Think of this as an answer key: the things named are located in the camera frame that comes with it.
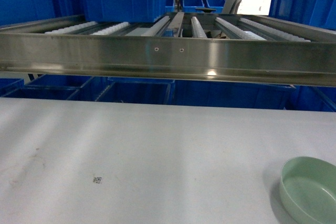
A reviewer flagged QR code sticker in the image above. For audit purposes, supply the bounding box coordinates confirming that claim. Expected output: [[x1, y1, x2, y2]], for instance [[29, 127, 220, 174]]
[[92, 176, 102, 184]]

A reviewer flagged stainless steel shelf rack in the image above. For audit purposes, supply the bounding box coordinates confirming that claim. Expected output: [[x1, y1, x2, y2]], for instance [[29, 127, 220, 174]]
[[1, 13, 335, 87]]

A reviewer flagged green bowl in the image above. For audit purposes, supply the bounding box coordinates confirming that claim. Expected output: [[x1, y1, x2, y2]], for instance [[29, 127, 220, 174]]
[[279, 156, 335, 223]]

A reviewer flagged blue bin top right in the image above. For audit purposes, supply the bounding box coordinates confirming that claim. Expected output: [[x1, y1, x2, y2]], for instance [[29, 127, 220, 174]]
[[268, 0, 335, 30]]

